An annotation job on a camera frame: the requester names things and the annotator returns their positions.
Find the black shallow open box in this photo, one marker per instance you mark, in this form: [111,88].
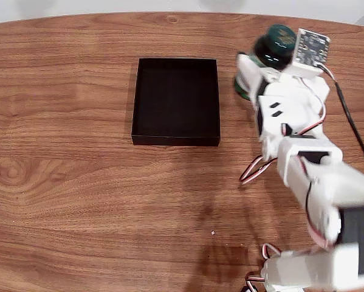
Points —
[175,100]

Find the bare camera circuit board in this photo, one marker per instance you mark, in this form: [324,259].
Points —
[310,45]

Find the green biotin pill bottle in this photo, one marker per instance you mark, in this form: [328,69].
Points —
[279,39]

